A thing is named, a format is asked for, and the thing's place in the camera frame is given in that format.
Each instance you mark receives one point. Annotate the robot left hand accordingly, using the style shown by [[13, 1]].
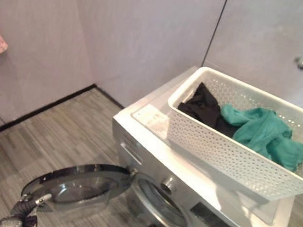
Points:
[[25, 214]]

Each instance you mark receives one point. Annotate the round glass washer door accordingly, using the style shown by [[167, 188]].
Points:
[[81, 185]]

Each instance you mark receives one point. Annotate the white perforated laundry basket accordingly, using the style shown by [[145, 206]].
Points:
[[218, 155]]

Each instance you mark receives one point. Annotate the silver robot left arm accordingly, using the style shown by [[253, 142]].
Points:
[[6, 223]]

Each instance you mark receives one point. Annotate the washer detergent drawer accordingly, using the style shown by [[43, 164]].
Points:
[[131, 151]]

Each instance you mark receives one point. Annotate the silver washer dial knob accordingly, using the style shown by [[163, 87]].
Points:
[[169, 184]]

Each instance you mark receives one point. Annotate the black washer display panel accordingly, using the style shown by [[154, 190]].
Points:
[[220, 225]]

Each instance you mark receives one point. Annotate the teal green garment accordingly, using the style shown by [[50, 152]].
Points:
[[262, 132]]

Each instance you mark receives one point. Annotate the black skirting board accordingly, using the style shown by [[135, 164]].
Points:
[[38, 110]]

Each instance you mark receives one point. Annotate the black garment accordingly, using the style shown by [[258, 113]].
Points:
[[202, 103]]

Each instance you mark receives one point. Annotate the silver front-load washing machine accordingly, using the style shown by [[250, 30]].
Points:
[[159, 161]]

